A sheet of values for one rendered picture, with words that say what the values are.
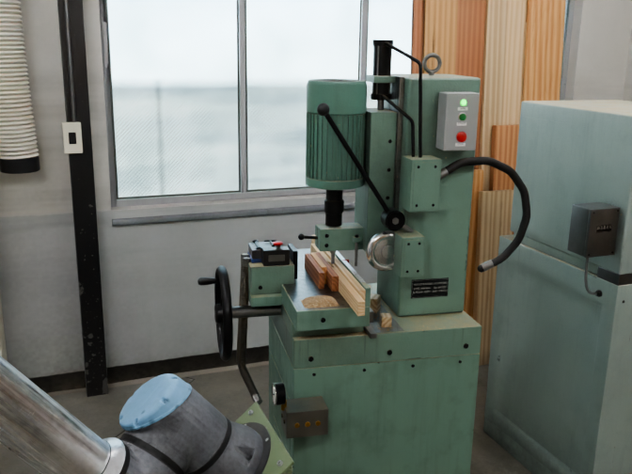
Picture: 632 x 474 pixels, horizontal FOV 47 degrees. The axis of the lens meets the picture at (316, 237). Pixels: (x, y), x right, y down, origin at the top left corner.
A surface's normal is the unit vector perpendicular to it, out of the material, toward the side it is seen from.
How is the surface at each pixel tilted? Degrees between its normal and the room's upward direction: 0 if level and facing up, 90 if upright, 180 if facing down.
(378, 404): 90
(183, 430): 70
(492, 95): 86
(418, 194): 90
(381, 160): 90
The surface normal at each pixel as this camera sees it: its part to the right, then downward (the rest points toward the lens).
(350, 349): 0.22, 0.26
